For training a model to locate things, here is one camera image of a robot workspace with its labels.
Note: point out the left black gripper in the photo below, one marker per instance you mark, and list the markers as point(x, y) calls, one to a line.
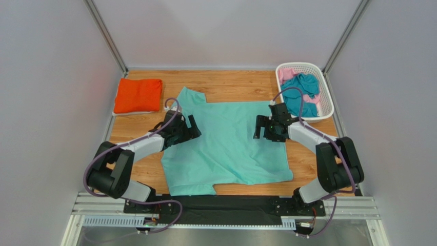
point(190, 132)

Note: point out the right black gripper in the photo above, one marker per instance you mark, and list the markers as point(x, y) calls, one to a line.
point(266, 127)

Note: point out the mint green t-shirt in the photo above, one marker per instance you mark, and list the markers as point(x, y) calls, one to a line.
point(226, 151)

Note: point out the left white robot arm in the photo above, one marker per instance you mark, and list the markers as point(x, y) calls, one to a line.
point(110, 171)

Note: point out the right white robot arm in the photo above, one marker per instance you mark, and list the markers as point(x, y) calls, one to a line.
point(337, 162)

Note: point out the pink t-shirt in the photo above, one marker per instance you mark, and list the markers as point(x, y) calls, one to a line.
point(285, 74)

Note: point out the teal blue t-shirt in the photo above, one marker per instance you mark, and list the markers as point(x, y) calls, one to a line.
point(307, 88)

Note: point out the folded orange t-shirt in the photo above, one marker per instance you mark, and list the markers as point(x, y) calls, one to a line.
point(143, 92)

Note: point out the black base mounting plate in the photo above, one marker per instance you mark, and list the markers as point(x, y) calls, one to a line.
point(224, 210)

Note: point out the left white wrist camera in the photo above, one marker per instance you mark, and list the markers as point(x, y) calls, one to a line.
point(173, 109)

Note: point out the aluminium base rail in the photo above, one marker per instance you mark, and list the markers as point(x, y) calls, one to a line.
point(109, 211)

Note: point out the right aluminium corner post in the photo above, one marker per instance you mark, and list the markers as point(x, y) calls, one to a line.
point(357, 15)

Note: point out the aluminium corner post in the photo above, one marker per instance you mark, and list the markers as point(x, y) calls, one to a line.
point(98, 19)
point(357, 15)

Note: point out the left aluminium corner post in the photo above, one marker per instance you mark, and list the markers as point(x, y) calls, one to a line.
point(98, 19)

